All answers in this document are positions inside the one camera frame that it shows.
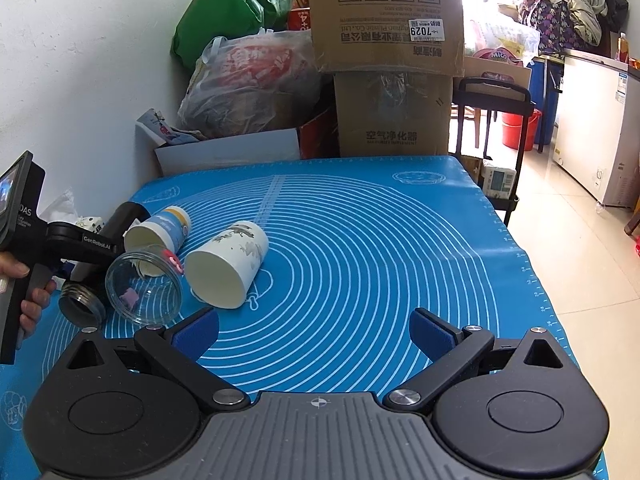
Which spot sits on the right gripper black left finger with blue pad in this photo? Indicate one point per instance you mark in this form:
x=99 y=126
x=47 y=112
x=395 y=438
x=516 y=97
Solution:
x=172 y=353

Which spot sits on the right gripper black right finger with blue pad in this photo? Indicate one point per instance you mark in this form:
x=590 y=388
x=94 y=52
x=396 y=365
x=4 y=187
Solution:
x=455 y=355

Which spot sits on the clear glass jar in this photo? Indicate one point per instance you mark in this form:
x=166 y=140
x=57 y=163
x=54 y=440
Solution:
x=144 y=285

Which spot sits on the dark steel thermos cup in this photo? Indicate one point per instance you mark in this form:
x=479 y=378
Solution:
x=83 y=300

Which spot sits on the white paper cup grey print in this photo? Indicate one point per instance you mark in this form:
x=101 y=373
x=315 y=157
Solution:
x=221 y=271

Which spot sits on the white paper cup blue band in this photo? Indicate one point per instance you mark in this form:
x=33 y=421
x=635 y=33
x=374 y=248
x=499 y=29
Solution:
x=167 y=230

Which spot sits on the person's left hand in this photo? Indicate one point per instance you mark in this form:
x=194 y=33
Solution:
x=38 y=300

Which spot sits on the white tissue pack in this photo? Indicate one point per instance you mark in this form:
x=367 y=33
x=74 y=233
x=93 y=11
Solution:
x=63 y=209

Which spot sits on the blue silicone baking mat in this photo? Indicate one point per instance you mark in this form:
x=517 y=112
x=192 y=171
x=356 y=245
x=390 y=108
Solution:
x=355 y=246

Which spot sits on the white open cardboard box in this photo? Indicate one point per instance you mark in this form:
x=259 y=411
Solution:
x=181 y=151

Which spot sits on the red plastic bucket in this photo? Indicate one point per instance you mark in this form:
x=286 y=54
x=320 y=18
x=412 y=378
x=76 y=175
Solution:
x=512 y=129

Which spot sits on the lower cardboard box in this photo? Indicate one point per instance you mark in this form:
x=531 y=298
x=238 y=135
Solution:
x=389 y=114

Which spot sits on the white chest freezer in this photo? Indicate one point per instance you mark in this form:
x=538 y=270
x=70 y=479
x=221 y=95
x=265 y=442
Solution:
x=597 y=142

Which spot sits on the clear plastic bag red contents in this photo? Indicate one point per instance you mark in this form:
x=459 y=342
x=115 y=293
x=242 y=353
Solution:
x=261 y=82

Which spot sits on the green plastic bag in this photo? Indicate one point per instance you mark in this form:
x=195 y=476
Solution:
x=205 y=20

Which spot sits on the purple patterned bundle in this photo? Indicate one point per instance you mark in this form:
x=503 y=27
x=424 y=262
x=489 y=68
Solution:
x=555 y=26

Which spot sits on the large upper cardboard box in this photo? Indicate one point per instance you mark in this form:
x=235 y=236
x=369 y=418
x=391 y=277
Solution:
x=412 y=35

